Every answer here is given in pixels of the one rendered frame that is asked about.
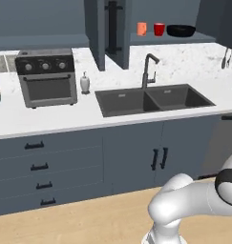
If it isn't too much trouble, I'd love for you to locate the dark grey double sink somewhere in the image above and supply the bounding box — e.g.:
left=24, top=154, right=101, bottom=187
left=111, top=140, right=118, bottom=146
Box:
left=94, top=83, right=217, bottom=118

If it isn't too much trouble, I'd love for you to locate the blue-grey base cupboard door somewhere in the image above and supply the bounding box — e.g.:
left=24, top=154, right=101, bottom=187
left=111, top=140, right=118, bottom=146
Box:
left=154, top=114, right=222, bottom=186
left=102, top=121, right=165, bottom=195

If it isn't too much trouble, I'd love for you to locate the white soap dispenser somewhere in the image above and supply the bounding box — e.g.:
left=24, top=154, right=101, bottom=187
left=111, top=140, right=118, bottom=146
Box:
left=79, top=71, right=91, bottom=95

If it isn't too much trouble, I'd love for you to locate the blue-grey drawer front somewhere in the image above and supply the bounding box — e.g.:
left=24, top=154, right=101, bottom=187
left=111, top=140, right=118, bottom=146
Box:
left=0, top=181, right=113, bottom=217
left=0, top=128, right=104, bottom=161
left=0, top=145, right=104, bottom=183
left=0, top=164, right=105, bottom=202

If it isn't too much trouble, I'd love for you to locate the dark grey tap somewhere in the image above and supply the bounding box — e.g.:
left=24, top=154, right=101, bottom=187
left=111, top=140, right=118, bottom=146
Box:
left=141, top=52, right=160, bottom=90

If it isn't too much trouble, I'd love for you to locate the grey toaster oven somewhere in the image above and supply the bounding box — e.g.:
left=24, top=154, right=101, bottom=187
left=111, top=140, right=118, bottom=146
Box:
left=14, top=48, right=79, bottom=110

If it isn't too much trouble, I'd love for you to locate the red glass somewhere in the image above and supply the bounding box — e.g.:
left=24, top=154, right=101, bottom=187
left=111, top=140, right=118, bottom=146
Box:
left=153, top=22, right=166, bottom=37

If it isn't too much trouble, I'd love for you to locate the grey dishwasher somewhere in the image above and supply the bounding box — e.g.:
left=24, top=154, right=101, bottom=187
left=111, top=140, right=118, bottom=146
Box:
left=198, top=112, right=232, bottom=181

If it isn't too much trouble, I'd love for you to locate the black bowl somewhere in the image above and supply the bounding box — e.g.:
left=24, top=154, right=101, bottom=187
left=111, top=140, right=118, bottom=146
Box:
left=166, top=24, right=197, bottom=38

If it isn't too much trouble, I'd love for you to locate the black cupboard door handle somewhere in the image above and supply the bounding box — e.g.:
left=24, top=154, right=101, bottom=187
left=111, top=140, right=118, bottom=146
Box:
left=159, top=147, right=169, bottom=171
left=151, top=148, right=159, bottom=172

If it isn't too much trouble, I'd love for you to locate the black drawer handle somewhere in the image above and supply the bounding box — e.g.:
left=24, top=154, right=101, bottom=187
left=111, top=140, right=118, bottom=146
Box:
left=35, top=181, right=53, bottom=191
left=30, top=162, right=50, bottom=172
left=24, top=141, right=45, bottom=151
left=40, top=197, right=57, bottom=207

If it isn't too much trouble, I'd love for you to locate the blue-grey wall cabinet door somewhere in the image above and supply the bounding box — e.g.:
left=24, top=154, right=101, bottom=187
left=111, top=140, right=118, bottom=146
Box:
left=84, top=0, right=107, bottom=71
left=195, top=0, right=232, bottom=51
left=104, top=0, right=133, bottom=71

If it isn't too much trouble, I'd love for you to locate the black wall cabinet door handle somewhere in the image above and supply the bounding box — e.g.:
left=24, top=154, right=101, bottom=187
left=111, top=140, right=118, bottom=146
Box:
left=105, top=0, right=124, bottom=55

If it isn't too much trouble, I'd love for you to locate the blue-grey wall cabinet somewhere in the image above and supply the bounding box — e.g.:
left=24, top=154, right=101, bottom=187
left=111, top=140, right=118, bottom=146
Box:
left=0, top=0, right=91, bottom=51
left=130, top=0, right=217, bottom=46

